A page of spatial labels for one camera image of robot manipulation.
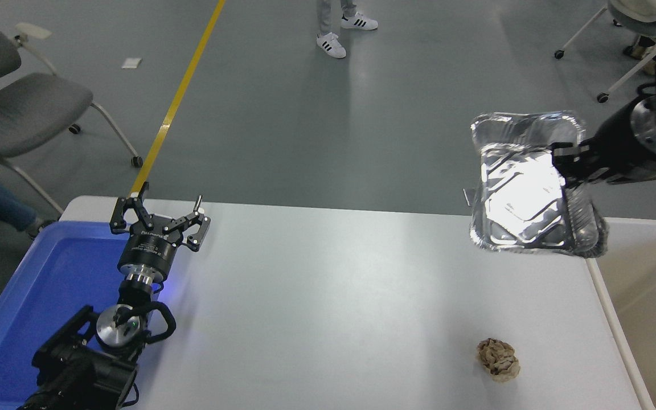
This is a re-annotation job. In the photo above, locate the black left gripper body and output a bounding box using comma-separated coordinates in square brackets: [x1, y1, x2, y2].
[117, 224, 185, 282]

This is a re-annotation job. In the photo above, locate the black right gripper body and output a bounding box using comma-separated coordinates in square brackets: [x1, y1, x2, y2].
[589, 102, 656, 185]

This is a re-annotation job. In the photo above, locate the rectangular foil tray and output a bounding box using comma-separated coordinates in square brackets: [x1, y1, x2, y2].
[469, 110, 609, 260]

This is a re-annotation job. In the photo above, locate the person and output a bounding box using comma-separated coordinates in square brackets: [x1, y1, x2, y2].
[0, 181, 58, 240]
[315, 0, 379, 59]
[623, 35, 656, 76]

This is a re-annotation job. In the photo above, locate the blue plastic tray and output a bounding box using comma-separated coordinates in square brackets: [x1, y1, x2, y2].
[0, 221, 161, 405]

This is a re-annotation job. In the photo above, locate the white-framed wheeled chair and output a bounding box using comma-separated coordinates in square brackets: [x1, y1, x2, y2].
[555, 0, 656, 104]

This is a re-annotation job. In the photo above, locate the grey office chair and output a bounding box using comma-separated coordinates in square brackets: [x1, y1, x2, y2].
[0, 0, 144, 214]

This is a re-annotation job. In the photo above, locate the crumpled tan paper ball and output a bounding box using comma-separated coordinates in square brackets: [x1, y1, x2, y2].
[477, 338, 521, 383]

